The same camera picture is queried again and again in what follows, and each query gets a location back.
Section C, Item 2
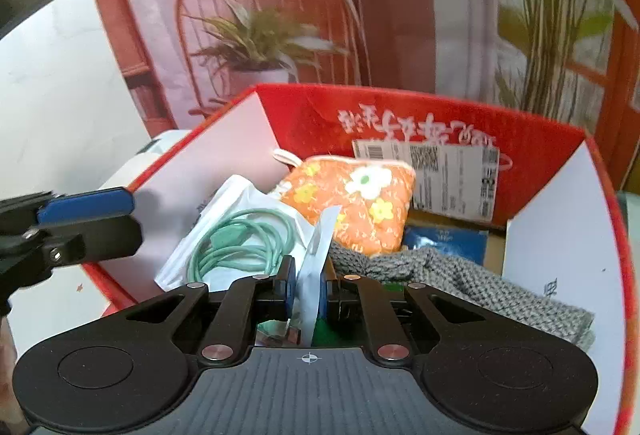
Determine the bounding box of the white foil packet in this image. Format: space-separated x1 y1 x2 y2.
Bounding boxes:
295 207 342 348

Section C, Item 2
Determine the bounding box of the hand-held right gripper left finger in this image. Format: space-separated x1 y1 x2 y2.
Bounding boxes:
107 255 297 363

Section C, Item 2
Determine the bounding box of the white marble board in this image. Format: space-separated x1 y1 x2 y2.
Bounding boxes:
0 0 151 198

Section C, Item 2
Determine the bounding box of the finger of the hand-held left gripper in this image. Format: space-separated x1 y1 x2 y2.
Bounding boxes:
0 187 144 298

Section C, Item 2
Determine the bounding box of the orange floral pouch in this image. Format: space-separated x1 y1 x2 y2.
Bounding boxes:
272 149 417 257

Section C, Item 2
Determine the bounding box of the green cable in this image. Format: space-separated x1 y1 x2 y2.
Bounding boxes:
190 209 296 288

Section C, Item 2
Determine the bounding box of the blue packet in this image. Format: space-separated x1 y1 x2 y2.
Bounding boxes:
402 225 490 266

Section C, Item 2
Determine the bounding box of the grey knitted cloth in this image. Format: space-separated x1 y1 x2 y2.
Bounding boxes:
327 245 596 348

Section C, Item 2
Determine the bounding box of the red strawberry cardboard box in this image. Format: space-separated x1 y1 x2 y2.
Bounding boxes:
82 83 633 435

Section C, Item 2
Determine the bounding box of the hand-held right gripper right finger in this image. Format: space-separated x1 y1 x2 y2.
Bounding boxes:
320 260 506 363

